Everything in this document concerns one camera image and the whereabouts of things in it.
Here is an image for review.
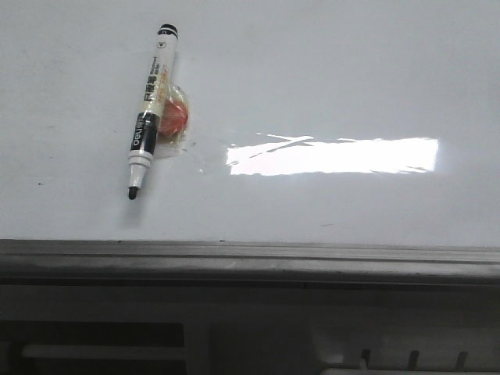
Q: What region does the red round magnet with tape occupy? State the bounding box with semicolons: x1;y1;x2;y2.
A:
154;62;190;160

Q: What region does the black white whiteboard marker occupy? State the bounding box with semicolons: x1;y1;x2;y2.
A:
128;23;178;200

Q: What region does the white whiteboard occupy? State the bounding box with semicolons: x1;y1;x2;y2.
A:
1;1;499;247

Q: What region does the grey plastic base unit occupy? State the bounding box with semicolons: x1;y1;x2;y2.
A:
1;285;499;374

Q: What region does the grey whiteboard frame rail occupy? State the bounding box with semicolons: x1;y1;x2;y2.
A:
1;239;499;286

